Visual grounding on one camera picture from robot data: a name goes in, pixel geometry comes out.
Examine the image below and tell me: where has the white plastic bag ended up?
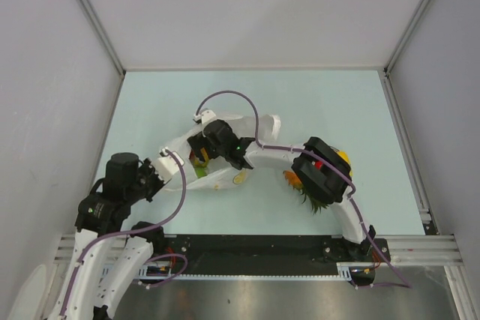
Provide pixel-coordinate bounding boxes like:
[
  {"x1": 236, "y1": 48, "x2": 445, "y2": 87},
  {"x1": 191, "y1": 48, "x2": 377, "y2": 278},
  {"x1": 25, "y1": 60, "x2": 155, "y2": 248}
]
[{"x1": 166, "y1": 112, "x2": 281, "y2": 190}]

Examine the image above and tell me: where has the green fake fruit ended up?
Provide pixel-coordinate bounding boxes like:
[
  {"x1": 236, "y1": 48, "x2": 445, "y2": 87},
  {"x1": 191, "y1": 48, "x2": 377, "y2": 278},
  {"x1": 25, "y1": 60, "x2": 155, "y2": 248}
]
[{"x1": 193, "y1": 164, "x2": 209, "y2": 178}]

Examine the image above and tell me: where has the orange fake pineapple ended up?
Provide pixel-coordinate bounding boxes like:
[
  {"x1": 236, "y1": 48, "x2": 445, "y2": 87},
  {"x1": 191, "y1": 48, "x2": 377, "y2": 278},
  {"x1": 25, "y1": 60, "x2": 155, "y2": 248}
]
[{"x1": 283, "y1": 171, "x2": 329, "y2": 214}]

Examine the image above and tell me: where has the yellow fake mango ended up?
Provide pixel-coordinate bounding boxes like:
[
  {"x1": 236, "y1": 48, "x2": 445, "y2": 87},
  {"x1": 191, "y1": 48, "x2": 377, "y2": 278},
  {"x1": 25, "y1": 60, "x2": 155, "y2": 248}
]
[{"x1": 336, "y1": 150, "x2": 353, "y2": 177}]

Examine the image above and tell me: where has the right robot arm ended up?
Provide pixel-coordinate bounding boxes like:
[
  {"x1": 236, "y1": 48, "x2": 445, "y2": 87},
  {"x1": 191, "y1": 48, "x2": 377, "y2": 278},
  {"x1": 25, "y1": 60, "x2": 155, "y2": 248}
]
[{"x1": 187, "y1": 120, "x2": 376, "y2": 261}]

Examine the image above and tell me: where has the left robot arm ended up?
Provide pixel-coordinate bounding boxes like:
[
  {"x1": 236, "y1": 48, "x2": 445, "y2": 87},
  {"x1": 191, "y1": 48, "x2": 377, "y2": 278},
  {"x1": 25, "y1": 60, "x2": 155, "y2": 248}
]
[{"x1": 49, "y1": 152, "x2": 179, "y2": 319}]

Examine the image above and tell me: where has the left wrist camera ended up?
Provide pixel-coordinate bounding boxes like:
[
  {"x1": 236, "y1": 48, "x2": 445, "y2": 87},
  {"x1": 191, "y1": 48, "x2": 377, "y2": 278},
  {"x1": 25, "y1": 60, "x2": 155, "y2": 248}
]
[{"x1": 151, "y1": 148, "x2": 185, "y2": 183}]

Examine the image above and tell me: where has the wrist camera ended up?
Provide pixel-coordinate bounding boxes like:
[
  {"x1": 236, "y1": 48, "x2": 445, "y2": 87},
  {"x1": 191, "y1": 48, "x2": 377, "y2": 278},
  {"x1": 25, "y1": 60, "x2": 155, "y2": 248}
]
[
  {"x1": 151, "y1": 148, "x2": 185, "y2": 183},
  {"x1": 193, "y1": 109, "x2": 218, "y2": 126}
]

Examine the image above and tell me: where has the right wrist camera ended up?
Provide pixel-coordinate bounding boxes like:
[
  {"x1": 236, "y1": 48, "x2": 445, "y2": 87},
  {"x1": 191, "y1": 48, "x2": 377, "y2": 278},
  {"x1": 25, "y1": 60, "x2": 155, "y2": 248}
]
[{"x1": 193, "y1": 109, "x2": 218, "y2": 126}]

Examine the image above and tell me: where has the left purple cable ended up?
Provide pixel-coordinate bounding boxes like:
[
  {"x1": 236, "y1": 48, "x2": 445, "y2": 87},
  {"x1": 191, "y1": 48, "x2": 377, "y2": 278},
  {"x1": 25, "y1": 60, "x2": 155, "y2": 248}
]
[{"x1": 58, "y1": 150, "x2": 188, "y2": 317}]

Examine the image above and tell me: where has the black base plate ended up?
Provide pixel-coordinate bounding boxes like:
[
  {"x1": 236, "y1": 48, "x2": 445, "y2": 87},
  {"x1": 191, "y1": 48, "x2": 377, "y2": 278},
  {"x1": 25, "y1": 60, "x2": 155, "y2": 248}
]
[{"x1": 163, "y1": 235, "x2": 391, "y2": 267}]

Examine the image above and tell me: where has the white slotted cable duct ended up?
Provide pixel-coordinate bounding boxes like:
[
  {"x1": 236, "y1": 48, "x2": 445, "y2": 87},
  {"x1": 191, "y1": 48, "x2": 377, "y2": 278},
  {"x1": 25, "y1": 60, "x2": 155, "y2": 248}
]
[{"x1": 133, "y1": 261, "x2": 376, "y2": 283}]

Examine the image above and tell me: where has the left aluminium corner post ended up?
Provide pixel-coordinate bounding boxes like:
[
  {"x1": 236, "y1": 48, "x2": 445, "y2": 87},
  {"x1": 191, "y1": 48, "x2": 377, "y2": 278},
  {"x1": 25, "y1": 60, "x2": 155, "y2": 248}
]
[{"x1": 76, "y1": 0, "x2": 126, "y2": 79}]

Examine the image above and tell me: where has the aluminium corner post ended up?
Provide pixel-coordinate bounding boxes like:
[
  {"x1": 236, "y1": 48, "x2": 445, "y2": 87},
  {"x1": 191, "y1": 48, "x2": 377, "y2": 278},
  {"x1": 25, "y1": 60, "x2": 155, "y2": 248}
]
[
  {"x1": 383, "y1": 0, "x2": 434, "y2": 76},
  {"x1": 76, "y1": 0, "x2": 126, "y2": 79}
]

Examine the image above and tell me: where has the right aluminium corner post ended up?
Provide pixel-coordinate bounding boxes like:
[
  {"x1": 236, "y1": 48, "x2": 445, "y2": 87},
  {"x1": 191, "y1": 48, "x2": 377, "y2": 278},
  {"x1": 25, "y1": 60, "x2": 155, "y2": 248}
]
[{"x1": 383, "y1": 0, "x2": 434, "y2": 76}]

